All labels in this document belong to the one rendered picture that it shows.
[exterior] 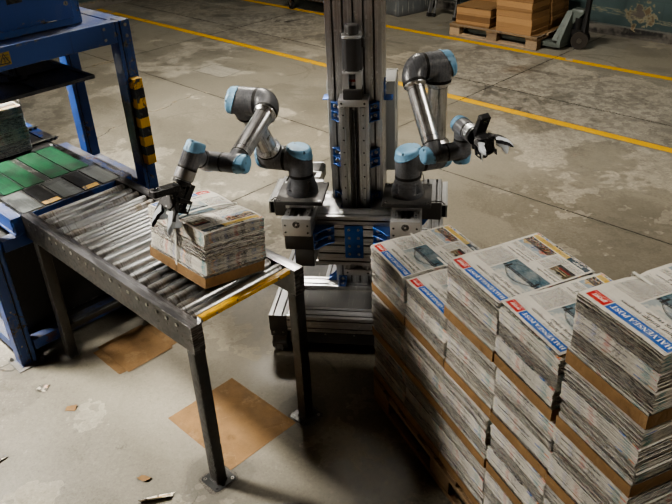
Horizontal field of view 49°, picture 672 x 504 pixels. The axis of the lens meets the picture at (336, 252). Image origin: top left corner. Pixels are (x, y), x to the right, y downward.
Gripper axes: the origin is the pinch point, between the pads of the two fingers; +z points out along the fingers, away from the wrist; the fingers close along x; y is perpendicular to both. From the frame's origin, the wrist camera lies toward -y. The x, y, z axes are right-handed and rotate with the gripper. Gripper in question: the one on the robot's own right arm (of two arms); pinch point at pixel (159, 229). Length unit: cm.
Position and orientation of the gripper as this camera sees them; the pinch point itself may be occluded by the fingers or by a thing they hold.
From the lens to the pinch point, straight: 277.7
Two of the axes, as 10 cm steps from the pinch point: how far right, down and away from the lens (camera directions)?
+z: -3.6, 9.3, 0.7
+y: 6.1, 1.8, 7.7
